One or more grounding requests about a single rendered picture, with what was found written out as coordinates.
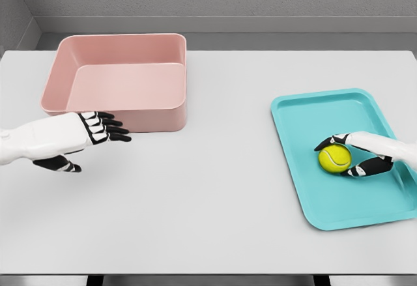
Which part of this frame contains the yellow tennis ball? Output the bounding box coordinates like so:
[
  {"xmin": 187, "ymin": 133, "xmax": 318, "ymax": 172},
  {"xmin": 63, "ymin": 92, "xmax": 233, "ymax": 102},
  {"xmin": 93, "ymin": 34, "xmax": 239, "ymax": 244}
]
[{"xmin": 318, "ymin": 145, "xmax": 352, "ymax": 173}]

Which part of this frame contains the blue rectangular tray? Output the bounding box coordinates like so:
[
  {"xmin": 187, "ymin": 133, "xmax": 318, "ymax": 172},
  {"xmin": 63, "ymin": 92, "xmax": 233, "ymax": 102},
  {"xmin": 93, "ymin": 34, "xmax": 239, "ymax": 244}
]
[{"xmin": 270, "ymin": 87, "xmax": 417, "ymax": 232}]

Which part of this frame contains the pink rectangular basket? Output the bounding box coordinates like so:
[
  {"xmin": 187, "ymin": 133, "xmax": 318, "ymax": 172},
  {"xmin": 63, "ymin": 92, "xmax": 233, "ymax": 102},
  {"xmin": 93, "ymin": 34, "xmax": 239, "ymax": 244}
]
[{"xmin": 40, "ymin": 33, "xmax": 188, "ymax": 134}]

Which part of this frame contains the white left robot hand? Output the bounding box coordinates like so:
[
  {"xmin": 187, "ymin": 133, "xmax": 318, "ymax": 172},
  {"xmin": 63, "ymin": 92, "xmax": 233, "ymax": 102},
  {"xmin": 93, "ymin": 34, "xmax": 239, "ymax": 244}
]
[{"xmin": 20, "ymin": 111, "xmax": 132, "ymax": 173}]

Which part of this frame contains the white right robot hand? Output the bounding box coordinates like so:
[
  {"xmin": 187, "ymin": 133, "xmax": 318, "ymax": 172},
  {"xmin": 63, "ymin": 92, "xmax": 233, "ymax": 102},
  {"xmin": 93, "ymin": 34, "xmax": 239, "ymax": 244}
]
[{"xmin": 313, "ymin": 131, "xmax": 404, "ymax": 178}]

